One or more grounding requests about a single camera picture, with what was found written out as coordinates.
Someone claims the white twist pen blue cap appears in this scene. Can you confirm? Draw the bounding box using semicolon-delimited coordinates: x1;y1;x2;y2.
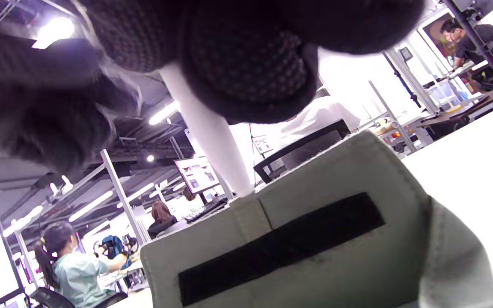
159;62;255;198

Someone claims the computer monitor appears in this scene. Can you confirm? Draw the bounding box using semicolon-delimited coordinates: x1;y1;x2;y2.
174;156;222;195

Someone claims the olive green fabric pen pouch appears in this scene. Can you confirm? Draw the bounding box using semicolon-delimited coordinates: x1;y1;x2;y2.
140;130;493;308

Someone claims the black keyboard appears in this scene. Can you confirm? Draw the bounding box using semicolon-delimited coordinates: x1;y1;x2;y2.
184;198;230;224

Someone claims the person's right hand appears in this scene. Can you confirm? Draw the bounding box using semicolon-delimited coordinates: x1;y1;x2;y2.
0;0;427;172

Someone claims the black mesh office chair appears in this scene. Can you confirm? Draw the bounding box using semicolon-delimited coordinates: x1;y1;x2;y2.
253;119;352;184

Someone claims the ceiling tube light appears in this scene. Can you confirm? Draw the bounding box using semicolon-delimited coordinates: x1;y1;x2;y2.
68;190;114;223
148;101;181;126

